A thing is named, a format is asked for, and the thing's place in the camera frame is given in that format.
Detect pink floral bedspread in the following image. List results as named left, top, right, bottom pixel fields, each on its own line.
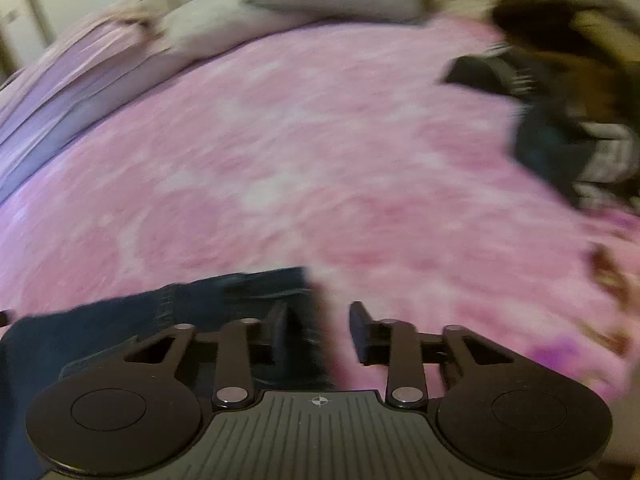
left=1, top=16, right=639, bottom=400

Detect dark blue jeans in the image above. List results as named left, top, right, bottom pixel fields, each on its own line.
left=0, top=264, right=334, bottom=480

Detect folded lilac quilt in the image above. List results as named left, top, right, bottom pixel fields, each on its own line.
left=1, top=1, right=164, bottom=200

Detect pile of dark clothes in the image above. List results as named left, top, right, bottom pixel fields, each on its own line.
left=444, top=0, right=639, bottom=212

